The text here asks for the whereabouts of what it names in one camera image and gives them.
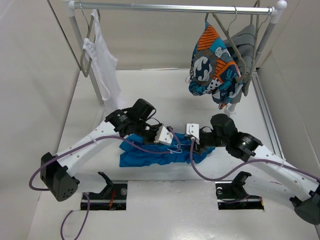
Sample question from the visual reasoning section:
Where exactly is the blue t shirt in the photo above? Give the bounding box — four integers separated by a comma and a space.
118, 132, 216, 168

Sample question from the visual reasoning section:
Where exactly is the light blue wire hanger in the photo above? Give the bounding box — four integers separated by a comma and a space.
167, 143, 183, 154

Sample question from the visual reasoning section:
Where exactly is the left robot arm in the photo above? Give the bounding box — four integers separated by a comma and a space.
40, 98, 161, 202

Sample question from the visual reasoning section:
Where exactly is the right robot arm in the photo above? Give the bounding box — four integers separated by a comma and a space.
185, 113, 320, 226

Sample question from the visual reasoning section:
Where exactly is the colourful patterned shirt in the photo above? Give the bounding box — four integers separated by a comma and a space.
188, 21, 244, 110

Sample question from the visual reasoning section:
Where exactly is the grey shirt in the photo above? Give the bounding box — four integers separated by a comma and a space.
230, 24, 256, 104

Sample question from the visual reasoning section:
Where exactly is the grey hanger with tank top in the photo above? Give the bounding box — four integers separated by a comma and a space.
79, 1, 95, 78

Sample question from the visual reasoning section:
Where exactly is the grey hanger with patterned shirt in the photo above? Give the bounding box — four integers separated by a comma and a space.
204, 12, 247, 70

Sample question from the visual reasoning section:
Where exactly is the white tank top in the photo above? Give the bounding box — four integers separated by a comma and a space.
82, 9, 128, 112

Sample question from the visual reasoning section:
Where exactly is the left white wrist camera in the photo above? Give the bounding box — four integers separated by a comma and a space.
154, 125, 173, 146

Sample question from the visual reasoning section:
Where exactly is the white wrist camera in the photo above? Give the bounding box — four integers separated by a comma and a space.
154, 125, 173, 146
184, 123, 200, 144

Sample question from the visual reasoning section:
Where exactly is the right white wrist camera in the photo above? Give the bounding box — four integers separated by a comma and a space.
184, 123, 200, 144

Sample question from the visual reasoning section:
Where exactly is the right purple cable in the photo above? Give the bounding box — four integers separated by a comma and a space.
189, 136, 320, 183

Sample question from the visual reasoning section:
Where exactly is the purple cable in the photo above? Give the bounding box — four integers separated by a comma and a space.
189, 136, 320, 183
29, 126, 179, 240

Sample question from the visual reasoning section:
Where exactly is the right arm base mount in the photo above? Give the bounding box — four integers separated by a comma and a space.
215, 171, 265, 210

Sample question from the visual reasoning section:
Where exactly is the aluminium rail on right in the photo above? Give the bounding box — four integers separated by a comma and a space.
251, 70, 286, 163

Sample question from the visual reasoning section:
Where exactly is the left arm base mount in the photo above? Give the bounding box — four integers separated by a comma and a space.
80, 171, 128, 211

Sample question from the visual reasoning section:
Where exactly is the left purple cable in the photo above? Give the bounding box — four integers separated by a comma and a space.
29, 126, 179, 240

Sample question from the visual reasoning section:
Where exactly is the white clothes rack frame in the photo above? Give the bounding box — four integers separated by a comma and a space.
63, 0, 287, 105

